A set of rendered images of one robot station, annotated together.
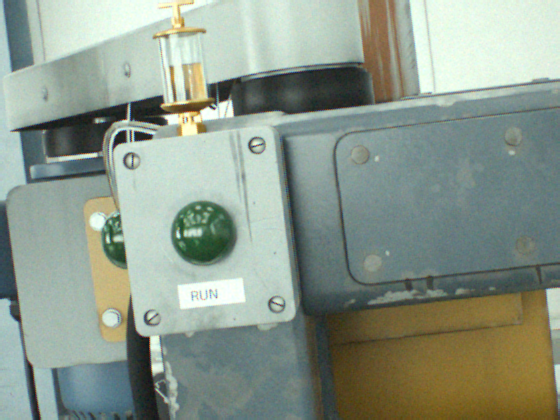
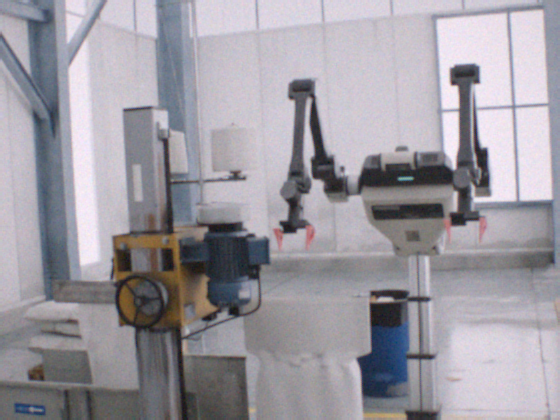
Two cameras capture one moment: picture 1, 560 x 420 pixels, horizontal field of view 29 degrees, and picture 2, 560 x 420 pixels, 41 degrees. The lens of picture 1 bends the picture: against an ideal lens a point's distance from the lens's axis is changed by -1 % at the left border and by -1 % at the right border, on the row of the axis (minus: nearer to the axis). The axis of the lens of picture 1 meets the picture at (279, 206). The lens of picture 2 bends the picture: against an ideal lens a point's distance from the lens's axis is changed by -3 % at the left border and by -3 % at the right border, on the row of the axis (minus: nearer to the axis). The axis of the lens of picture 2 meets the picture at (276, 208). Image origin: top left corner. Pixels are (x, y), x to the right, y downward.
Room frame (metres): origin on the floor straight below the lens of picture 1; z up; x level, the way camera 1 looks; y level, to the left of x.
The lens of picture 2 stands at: (3.49, 0.92, 1.53)
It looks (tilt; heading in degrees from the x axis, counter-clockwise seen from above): 3 degrees down; 193
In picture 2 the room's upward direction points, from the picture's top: 3 degrees counter-clockwise
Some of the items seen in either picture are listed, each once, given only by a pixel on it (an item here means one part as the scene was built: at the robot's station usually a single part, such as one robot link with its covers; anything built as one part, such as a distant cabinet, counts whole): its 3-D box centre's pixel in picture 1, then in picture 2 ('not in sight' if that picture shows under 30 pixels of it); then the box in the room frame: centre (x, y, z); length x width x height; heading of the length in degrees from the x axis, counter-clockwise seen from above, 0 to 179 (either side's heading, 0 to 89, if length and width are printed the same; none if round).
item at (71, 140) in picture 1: (106, 139); (225, 226); (1.05, 0.16, 1.35); 0.12 x 0.12 x 0.04
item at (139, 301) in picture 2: not in sight; (139, 301); (1.27, -0.08, 1.13); 0.18 x 0.11 x 0.18; 85
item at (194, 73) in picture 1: (183, 68); not in sight; (0.59, 0.04, 1.37); 0.03 x 0.02 x 0.03; 85
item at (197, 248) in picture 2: not in sight; (199, 250); (1.08, 0.07, 1.27); 0.12 x 0.09 x 0.09; 175
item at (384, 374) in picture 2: not in sight; (385, 342); (-1.56, 0.41, 0.32); 0.51 x 0.48 x 0.65; 175
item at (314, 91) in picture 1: (302, 97); not in sight; (0.70, -0.02, 1.35); 0.09 x 0.09 x 0.03
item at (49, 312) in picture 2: not in sight; (67, 307); (-1.69, -2.02, 0.56); 0.66 x 0.43 x 0.15; 173
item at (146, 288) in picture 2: not in sight; (149, 297); (1.19, -0.08, 1.14); 0.11 x 0.06 x 0.11; 85
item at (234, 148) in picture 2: not in sight; (234, 149); (0.91, 0.16, 1.61); 0.17 x 0.17 x 0.17
